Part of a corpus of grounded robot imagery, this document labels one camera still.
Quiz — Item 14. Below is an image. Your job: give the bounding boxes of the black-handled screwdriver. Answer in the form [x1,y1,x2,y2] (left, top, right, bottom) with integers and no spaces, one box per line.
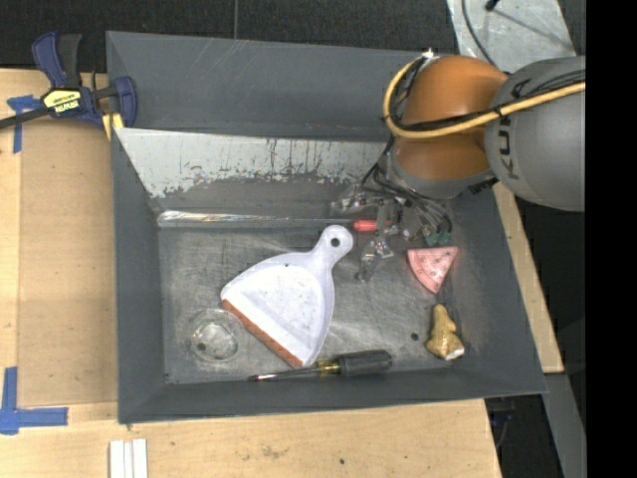
[248,349,394,383]

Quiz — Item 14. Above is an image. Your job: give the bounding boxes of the tan toy figure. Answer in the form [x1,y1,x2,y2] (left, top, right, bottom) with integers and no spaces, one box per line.
[424,302,466,362]

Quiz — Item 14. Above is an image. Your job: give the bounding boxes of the red cylinder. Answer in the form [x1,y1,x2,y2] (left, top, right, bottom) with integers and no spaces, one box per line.
[351,218,395,234]

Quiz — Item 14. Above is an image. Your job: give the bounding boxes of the grey metal bin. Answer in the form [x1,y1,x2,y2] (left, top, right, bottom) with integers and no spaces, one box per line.
[105,30,549,425]

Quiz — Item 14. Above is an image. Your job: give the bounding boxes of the clear glass bowl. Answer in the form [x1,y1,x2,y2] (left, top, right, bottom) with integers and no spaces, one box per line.
[187,308,241,364]

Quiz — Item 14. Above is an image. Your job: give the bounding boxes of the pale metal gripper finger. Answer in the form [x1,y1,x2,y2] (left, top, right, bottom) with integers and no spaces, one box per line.
[353,237,395,284]
[328,183,380,217]

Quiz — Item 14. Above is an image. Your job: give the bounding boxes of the white dustpan with red-brown edge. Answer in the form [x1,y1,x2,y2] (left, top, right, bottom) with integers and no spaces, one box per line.
[219,224,355,369]

